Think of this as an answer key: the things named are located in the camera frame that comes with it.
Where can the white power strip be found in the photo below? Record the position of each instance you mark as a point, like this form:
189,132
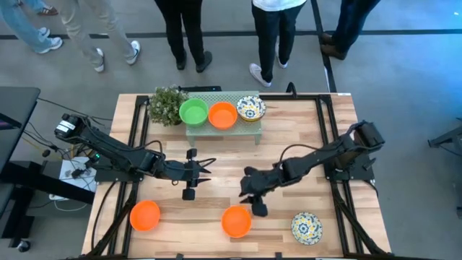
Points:
86,184

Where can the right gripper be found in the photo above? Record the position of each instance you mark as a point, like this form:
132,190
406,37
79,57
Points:
263,178

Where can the black aluminium table frame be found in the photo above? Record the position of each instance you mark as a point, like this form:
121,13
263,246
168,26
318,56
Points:
303,96

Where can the small leafy potted plant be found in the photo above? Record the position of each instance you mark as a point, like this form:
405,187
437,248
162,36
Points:
167,104

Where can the orange plastic bowl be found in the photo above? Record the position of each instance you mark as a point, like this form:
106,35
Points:
222,116
145,216
236,222

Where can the pale green perforated metal shelf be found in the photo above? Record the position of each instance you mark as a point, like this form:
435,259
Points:
223,134

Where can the dark laptop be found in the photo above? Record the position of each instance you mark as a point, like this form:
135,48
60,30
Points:
5,122

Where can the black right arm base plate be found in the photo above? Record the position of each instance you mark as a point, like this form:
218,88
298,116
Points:
361,173

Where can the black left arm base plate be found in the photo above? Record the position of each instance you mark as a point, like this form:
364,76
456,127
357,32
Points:
108,176

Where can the black caster wheel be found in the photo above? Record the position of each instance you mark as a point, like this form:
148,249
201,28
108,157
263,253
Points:
23,245

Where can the black flat device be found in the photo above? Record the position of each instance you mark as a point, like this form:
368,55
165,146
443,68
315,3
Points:
202,89

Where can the black desk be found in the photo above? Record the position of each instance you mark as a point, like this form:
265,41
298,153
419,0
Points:
18,104

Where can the person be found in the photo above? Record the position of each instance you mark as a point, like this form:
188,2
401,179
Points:
180,29
79,29
267,36
48,11
350,21
18,21

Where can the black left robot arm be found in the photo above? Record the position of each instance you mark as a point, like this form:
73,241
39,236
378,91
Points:
119,153

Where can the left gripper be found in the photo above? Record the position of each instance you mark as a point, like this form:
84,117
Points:
180,169

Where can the black stand leg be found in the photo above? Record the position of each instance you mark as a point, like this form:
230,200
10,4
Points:
447,139

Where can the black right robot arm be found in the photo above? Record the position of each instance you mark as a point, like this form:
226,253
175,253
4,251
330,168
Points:
325,153

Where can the black desk base frame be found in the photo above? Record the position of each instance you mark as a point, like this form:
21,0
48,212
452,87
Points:
54,184

